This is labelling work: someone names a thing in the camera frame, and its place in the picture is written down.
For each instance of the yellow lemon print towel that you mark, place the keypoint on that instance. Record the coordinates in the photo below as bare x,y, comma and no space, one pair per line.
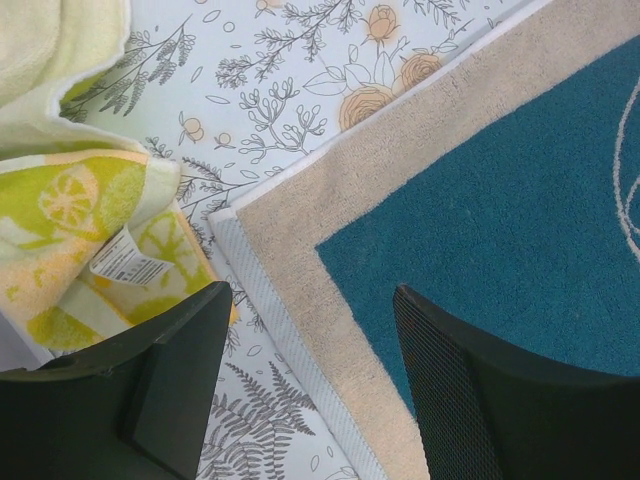
93,241

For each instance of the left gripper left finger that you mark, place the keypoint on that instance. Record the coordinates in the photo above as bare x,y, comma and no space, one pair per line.
134,406

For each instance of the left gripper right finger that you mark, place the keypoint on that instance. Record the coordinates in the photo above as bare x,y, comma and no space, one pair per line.
487,409

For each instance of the floral table mat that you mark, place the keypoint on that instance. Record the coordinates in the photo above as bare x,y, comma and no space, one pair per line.
236,92

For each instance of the blue beige Doraemon towel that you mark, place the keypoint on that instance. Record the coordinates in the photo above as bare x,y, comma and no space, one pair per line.
504,189

